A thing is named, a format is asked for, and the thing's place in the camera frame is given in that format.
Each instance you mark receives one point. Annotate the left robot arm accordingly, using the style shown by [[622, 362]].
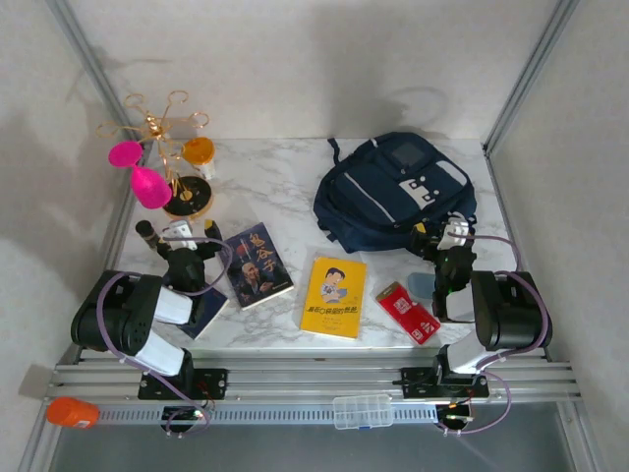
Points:
[[118, 314]]

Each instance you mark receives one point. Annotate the red packet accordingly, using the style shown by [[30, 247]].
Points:
[[408, 312]]

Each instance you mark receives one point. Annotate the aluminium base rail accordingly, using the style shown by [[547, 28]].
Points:
[[314, 378]]

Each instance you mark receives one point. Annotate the pink goblet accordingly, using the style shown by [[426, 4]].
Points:
[[150, 189]]

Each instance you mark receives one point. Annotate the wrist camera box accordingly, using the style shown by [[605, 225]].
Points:
[[456, 232], [179, 235]]

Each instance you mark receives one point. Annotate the aluminium frame post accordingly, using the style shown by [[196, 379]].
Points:
[[93, 64], [531, 64]]

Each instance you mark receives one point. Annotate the small grey blue case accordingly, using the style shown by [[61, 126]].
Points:
[[420, 284]]

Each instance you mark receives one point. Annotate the clear plastic compartment box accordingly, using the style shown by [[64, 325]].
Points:
[[363, 412]]

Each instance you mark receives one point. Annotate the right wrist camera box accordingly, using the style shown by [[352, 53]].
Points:
[[456, 232]]

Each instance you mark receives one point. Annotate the dark book with portrait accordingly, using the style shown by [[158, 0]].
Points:
[[258, 268]]

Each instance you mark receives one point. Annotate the navy notebook with gold label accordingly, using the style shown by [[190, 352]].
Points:
[[213, 305]]

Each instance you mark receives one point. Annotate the yellow cartoon cover book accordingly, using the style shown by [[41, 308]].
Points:
[[334, 300]]

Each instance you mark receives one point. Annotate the orange cylinder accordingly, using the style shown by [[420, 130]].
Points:
[[71, 412]]

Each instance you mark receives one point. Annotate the aluminium side rail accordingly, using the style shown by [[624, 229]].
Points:
[[511, 231], [118, 231]]

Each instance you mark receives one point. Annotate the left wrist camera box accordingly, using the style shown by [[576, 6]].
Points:
[[179, 235]]

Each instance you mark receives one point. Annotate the small black bottle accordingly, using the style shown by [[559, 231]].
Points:
[[149, 235]]

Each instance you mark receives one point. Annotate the orange goblet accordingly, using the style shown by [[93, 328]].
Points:
[[199, 150]]

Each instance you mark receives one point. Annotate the navy blue backpack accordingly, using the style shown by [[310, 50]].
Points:
[[393, 192]]

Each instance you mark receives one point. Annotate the black control board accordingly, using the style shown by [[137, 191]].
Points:
[[454, 415], [182, 415]]

